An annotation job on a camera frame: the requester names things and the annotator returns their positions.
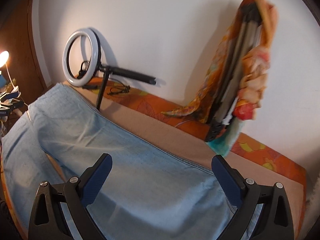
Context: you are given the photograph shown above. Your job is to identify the light blue denim pants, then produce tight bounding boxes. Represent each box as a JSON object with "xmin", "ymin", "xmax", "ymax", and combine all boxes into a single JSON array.
[{"xmin": 1, "ymin": 82, "xmax": 263, "ymax": 240}]

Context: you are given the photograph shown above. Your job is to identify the orange floral bed sheet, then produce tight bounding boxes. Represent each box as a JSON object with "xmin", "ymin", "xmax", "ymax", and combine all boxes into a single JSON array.
[{"xmin": 104, "ymin": 81, "xmax": 306, "ymax": 191}]

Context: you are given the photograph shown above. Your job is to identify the peach pink blanket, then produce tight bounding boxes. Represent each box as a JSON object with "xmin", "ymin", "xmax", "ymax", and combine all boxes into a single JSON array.
[{"xmin": 62, "ymin": 80, "xmax": 304, "ymax": 239}]

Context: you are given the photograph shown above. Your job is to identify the orange floral scarf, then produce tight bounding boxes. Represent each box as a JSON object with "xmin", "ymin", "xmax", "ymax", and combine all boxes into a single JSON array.
[{"xmin": 164, "ymin": 0, "xmax": 278, "ymax": 157}]

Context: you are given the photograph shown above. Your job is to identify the lit desk lamp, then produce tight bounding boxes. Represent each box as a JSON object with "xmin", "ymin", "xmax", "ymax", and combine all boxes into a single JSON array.
[{"xmin": 0, "ymin": 50, "xmax": 18, "ymax": 92}]

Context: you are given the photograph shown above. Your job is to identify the brown wooden door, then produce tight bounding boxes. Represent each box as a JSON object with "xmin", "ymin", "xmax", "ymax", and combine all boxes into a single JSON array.
[{"xmin": 1, "ymin": 0, "xmax": 47, "ymax": 104}]

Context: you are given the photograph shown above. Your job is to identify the folded silver tripod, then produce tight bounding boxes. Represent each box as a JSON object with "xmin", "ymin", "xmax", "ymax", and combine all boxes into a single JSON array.
[{"xmin": 205, "ymin": 2, "xmax": 262, "ymax": 142}]

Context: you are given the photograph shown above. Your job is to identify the white ring light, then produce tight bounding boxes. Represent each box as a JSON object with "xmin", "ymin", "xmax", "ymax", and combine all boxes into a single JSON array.
[{"xmin": 62, "ymin": 28, "xmax": 101, "ymax": 87}]

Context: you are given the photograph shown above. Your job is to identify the black ring light cable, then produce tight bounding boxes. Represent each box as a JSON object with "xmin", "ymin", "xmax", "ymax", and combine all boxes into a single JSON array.
[{"xmin": 76, "ymin": 60, "xmax": 131, "ymax": 96}]

